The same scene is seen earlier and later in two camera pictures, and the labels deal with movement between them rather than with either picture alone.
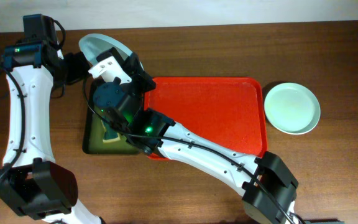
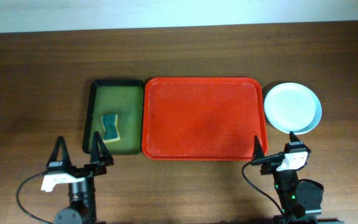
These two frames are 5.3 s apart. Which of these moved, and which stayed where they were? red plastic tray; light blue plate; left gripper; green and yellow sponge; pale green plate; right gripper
Moved: left gripper; light blue plate; right gripper
Stayed: red plastic tray; pale green plate; green and yellow sponge
